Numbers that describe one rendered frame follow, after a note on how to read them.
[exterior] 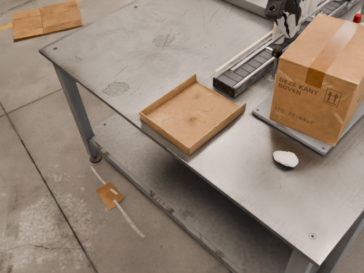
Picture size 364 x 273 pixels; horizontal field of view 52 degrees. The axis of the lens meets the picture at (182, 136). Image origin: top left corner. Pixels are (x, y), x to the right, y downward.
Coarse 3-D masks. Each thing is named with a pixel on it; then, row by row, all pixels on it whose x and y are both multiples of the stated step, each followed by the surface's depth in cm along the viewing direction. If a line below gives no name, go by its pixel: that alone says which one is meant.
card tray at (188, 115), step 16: (192, 80) 150; (176, 96) 146; (192, 96) 146; (208, 96) 145; (144, 112) 138; (160, 112) 141; (176, 112) 140; (192, 112) 140; (208, 112) 139; (224, 112) 139; (240, 112) 137; (160, 128) 131; (176, 128) 134; (192, 128) 134; (208, 128) 134; (176, 144) 129; (192, 144) 124
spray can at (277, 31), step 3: (276, 24) 151; (276, 27) 152; (273, 30) 155; (276, 30) 153; (279, 30) 152; (273, 33) 155; (276, 33) 154; (279, 33) 153; (273, 36) 156; (282, 39) 155; (276, 42) 157; (279, 42) 156; (282, 42) 157
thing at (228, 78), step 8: (344, 0) 179; (328, 8) 174; (336, 8) 174; (304, 24) 167; (296, 32) 163; (288, 40) 159; (272, 48) 156; (280, 48) 156; (248, 56) 153; (256, 56) 153; (264, 56) 153; (272, 56) 153; (248, 64) 150; (256, 64) 149; (224, 72) 147; (240, 72) 147; (248, 72) 146; (224, 80) 144; (232, 80) 144; (240, 80) 143
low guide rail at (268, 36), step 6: (318, 0) 173; (264, 36) 156; (270, 36) 158; (258, 42) 154; (246, 48) 151; (252, 48) 153; (240, 54) 149; (234, 60) 147; (222, 66) 144; (228, 66) 146; (216, 72) 143
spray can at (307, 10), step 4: (308, 0) 161; (312, 0) 160; (316, 0) 160; (308, 4) 162; (312, 4) 161; (316, 4) 162; (304, 8) 165; (308, 8) 163; (312, 8) 163; (304, 12) 166; (308, 12) 164; (308, 20) 167; (312, 20) 167
